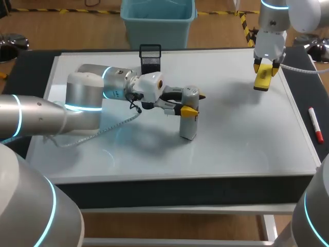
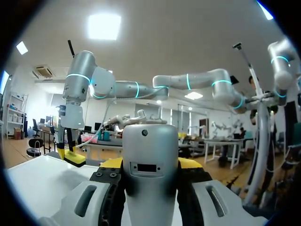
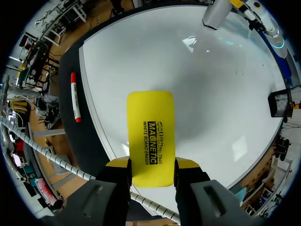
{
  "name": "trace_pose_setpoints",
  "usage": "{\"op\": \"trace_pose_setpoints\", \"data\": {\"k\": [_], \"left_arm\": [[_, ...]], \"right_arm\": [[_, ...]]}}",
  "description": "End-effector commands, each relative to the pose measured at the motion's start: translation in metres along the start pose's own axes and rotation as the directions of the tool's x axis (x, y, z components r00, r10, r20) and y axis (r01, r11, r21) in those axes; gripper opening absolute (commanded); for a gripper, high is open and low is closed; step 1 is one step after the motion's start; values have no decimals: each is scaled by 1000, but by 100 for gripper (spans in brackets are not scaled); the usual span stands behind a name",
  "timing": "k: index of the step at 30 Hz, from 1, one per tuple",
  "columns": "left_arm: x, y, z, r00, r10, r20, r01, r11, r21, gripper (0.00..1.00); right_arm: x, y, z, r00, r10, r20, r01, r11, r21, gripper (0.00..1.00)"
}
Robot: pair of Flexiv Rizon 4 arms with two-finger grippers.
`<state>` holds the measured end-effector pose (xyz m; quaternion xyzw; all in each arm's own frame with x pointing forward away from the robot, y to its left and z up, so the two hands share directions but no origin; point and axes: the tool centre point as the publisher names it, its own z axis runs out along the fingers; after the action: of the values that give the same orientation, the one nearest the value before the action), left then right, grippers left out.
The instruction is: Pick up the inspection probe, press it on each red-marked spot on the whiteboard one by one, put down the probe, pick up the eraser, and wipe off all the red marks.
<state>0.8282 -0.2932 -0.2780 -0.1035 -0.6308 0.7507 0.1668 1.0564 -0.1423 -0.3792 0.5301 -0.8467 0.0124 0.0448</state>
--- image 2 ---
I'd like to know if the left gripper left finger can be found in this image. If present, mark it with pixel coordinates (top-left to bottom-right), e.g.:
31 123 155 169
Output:
39 157 127 226

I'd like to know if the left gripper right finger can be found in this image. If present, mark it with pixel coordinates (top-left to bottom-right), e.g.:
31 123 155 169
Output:
175 157 269 226

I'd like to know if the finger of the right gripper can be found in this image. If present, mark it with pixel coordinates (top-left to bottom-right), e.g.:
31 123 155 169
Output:
65 128 77 155
55 126 66 161

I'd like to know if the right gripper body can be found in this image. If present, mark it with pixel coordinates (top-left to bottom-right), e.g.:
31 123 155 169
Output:
59 100 85 130

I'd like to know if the yellow eraser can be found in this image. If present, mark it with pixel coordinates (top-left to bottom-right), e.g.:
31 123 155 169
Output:
64 150 86 169

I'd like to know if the white cable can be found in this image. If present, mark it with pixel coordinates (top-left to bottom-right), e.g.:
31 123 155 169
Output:
75 86 169 149

